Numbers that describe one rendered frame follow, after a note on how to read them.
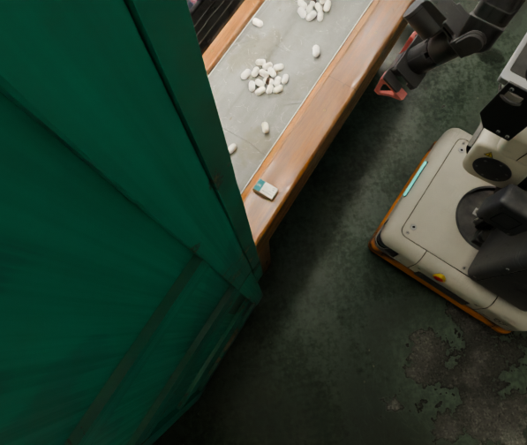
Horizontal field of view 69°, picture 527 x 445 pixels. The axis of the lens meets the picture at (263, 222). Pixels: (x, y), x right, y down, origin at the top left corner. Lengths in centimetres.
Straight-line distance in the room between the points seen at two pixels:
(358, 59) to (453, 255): 83
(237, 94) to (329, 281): 96
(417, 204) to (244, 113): 82
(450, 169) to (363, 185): 41
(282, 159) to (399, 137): 107
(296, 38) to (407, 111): 97
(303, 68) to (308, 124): 21
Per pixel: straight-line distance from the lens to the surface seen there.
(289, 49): 132
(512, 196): 124
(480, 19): 76
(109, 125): 20
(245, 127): 117
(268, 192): 103
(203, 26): 93
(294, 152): 110
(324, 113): 117
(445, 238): 165
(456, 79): 235
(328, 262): 180
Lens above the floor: 176
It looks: 75 degrees down
